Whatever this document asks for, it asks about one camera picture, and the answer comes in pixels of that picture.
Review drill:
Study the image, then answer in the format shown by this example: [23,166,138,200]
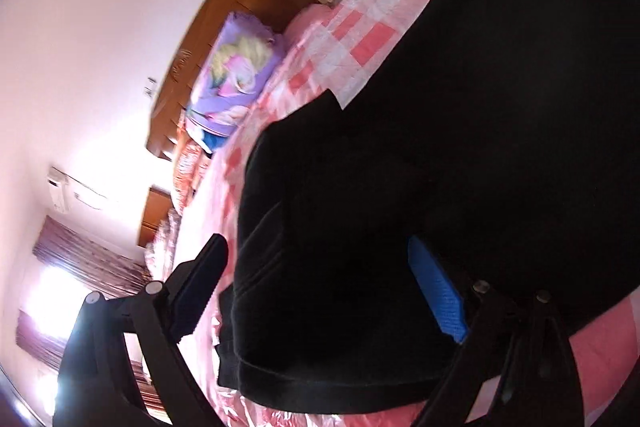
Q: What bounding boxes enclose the black pants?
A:
[217,0,639,414]

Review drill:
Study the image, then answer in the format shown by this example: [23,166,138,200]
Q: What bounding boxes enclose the dark red curtain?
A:
[14,215,151,408]

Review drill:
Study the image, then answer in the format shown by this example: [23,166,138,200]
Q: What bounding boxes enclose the brown wooden nightstand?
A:
[138,186,172,247]

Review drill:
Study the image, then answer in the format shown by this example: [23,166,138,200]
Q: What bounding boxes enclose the pink floral blanket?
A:
[144,127,210,281]

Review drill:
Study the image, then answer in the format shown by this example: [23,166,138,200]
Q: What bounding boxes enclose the purple folded quilt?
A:
[186,12,288,154]

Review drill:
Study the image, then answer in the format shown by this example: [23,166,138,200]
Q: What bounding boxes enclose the pink pillow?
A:
[283,3,334,46]

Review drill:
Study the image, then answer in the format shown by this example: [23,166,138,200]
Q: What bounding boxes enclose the brown wooden headboard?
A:
[145,0,321,163]

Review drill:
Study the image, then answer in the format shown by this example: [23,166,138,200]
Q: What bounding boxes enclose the white wall air conditioner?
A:
[47,166,105,213]

